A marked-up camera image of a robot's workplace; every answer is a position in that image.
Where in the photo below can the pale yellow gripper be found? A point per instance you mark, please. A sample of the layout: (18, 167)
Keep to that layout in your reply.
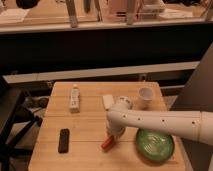
(115, 132)

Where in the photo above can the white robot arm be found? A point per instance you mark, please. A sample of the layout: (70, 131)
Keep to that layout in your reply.
(192, 125)

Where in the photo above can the green ceramic bowl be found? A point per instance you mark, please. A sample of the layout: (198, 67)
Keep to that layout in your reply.
(154, 146)

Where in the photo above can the white paper cup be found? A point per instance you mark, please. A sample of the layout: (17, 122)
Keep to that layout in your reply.
(145, 96)

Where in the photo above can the white tube bottle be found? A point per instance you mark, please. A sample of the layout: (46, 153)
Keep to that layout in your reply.
(74, 105)

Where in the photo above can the black rectangular bar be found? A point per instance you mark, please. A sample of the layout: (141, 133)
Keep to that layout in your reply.
(63, 146)

